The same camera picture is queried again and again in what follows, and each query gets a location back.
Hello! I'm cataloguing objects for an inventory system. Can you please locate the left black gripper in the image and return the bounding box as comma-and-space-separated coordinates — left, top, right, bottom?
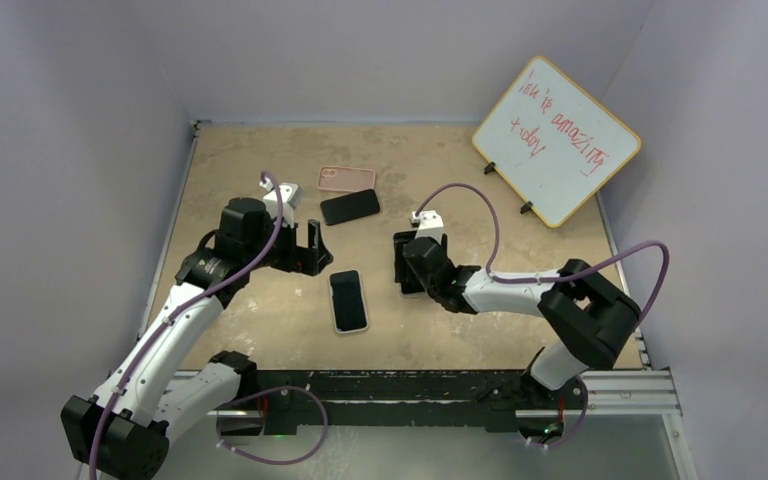
245, 211, 331, 276

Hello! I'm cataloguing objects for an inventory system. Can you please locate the grey clear phone case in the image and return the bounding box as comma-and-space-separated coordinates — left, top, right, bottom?
328, 268, 371, 336

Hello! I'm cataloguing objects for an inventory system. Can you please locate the black phone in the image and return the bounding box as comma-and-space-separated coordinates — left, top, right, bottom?
329, 270, 368, 333
320, 189, 381, 226

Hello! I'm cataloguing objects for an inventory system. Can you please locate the clear magsafe phone case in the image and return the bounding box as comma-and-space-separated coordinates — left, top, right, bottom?
399, 284, 426, 297

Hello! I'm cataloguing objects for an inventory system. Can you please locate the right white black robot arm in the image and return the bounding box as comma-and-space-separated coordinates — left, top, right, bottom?
394, 231, 642, 407

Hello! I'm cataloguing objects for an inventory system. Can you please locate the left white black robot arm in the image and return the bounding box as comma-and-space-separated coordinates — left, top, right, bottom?
61, 185, 333, 479

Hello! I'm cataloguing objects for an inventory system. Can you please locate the pink phone case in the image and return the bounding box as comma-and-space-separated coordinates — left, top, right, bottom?
317, 166, 376, 193

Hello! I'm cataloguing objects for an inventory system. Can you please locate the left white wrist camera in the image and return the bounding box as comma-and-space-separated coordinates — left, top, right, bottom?
260, 180, 304, 228

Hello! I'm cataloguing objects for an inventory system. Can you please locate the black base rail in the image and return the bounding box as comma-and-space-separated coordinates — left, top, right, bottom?
221, 369, 586, 439

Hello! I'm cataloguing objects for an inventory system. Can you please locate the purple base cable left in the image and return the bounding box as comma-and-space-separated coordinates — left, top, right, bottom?
215, 386, 329, 468

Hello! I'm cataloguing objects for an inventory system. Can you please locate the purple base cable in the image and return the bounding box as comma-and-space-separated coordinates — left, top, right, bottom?
215, 386, 329, 468
524, 377, 591, 453

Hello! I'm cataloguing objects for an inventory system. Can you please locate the white board yellow frame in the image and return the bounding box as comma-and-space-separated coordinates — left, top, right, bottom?
472, 56, 643, 228

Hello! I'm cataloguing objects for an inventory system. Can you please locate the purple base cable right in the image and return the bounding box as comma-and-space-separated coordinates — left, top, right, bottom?
524, 377, 591, 453

